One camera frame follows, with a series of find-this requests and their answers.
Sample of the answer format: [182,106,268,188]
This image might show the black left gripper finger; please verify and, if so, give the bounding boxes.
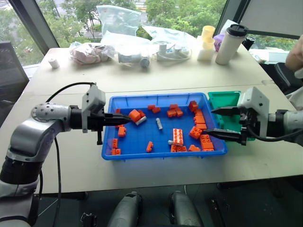
[112,119,132,126]
[112,113,132,121]

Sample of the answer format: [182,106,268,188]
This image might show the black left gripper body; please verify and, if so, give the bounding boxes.
[87,113,114,146]

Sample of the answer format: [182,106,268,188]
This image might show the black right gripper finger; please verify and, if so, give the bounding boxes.
[203,128,243,142]
[210,106,242,117]

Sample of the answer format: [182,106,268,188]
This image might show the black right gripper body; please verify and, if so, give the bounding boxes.
[239,110,258,146]

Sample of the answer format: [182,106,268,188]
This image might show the green plastic bin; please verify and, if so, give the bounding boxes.
[207,90,257,143]

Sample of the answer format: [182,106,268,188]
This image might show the orange plastic brick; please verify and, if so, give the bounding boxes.
[128,109,141,123]

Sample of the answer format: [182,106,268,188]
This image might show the blue plastic tray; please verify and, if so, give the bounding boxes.
[101,92,229,161]

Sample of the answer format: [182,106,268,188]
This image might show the flat orange studded plate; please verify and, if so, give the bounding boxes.
[172,128,184,144]

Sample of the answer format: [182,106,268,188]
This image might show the black office chair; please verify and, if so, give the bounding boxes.
[259,61,303,96]

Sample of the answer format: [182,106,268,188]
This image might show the bag with white grey parts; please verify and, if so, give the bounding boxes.
[101,30,152,70]

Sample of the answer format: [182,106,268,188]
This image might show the white box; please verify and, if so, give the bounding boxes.
[196,48,213,62]

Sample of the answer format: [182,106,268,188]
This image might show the white tumbler with black lid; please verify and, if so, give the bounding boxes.
[215,24,249,65]

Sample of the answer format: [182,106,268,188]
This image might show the plastic bag with pink contents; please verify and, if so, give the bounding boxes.
[69,42,116,65]

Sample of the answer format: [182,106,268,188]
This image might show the purple plastic object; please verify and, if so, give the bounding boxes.
[213,34,225,52]

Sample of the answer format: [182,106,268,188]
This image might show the small white cylinder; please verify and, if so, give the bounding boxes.
[48,57,60,70]

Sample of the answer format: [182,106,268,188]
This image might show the black round object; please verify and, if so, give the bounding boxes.
[242,35,257,51]

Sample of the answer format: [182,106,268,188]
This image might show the yellow plastic cup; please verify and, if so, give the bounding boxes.
[201,25,216,51]

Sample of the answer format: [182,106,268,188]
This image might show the clear plastic bags of parts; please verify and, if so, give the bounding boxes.
[142,25,197,62]

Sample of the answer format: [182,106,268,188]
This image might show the dark rounded grey shape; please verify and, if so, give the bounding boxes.
[106,191,143,227]
[169,191,205,227]

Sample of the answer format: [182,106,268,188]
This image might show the large clear plastic bag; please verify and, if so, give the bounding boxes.
[96,5,142,36]

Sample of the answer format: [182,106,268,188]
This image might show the dark monitor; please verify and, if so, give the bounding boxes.
[0,41,30,103]

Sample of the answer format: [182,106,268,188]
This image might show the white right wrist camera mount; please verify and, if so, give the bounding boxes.
[237,86,270,140]

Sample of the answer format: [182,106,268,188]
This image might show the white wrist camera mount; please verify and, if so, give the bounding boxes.
[237,86,270,140]
[81,83,106,133]

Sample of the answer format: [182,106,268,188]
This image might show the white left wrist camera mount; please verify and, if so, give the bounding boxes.
[81,83,106,133]

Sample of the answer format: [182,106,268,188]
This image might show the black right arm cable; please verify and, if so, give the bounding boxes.
[246,126,303,143]

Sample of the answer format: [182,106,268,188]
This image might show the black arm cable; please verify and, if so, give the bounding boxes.
[38,81,97,227]
[246,126,303,143]

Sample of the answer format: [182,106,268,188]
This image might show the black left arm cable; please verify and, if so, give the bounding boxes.
[38,81,97,227]

